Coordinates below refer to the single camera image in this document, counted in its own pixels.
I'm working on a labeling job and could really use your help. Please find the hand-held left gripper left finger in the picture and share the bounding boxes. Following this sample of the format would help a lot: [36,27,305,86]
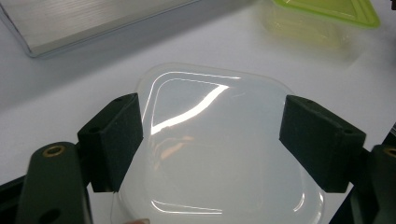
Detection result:
[77,92,145,193]

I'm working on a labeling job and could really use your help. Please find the white translucent lidded container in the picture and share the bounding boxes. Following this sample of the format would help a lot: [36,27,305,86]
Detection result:
[111,63,326,224]

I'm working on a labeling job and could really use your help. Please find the white wire rack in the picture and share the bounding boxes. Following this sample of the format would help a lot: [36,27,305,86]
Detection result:
[0,0,200,59]

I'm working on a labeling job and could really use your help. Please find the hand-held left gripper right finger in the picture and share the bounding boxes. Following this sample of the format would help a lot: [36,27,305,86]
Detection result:
[278,94,367,194]

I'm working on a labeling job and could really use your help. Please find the green lidded container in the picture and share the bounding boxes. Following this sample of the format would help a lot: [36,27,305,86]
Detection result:
[258,0,381,50]

